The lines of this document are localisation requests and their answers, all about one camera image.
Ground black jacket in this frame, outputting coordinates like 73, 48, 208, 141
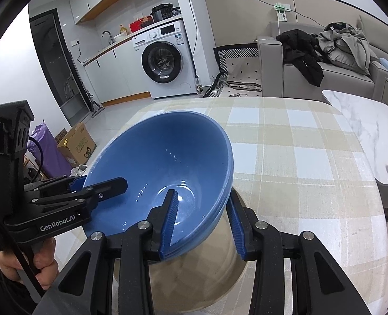
276, 29, 324, 87

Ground white base cabinets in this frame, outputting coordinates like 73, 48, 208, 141
85, 41, 151, 104

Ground patterned floor rug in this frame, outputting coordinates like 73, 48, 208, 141
204, 43, 263, 97

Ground white washing machine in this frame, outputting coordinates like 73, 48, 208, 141
132, 19, 200, 99

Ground beige plate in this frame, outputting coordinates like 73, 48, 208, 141
149, 213, 247, 314

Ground red box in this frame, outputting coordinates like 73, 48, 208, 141
130, 16, 154, 33

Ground grey clothes pile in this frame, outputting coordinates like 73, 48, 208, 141
317, 21, 378, 75

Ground cardboard box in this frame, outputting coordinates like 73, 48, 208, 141
57, 122, 96, 167

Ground purple bag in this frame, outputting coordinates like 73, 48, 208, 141
27, 122, 71, 178

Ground black camera cable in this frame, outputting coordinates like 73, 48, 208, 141
16, 135, 45, 184

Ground person's left hand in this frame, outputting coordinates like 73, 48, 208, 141
0, 238, 59, 290

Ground grey sofa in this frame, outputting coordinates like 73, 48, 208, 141
256, 14, 388, 103

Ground kitchen faucet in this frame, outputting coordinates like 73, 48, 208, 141
102, 31, 115, 45

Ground checked beige tablecloth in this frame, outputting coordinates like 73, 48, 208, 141
86, 97, 388, 314

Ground blue bowl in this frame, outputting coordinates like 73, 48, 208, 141
83, 111, 234, 260

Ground black rice cooker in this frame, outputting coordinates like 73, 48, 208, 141
151, 3, 174, 23

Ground green white power strip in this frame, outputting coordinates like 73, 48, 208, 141
274, 3, 292, 22

